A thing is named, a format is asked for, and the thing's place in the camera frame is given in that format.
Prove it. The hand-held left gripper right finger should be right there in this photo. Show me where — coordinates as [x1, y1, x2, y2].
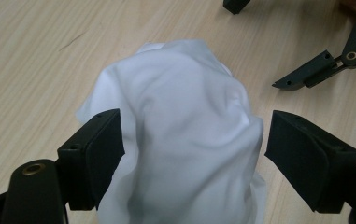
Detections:
[264, 109, 356, 215]

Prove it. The white cloth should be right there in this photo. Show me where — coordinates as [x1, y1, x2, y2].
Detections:
[76, 38, 268, 224]

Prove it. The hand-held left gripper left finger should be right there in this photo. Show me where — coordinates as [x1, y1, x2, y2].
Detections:
[57, 108, 126, 211]

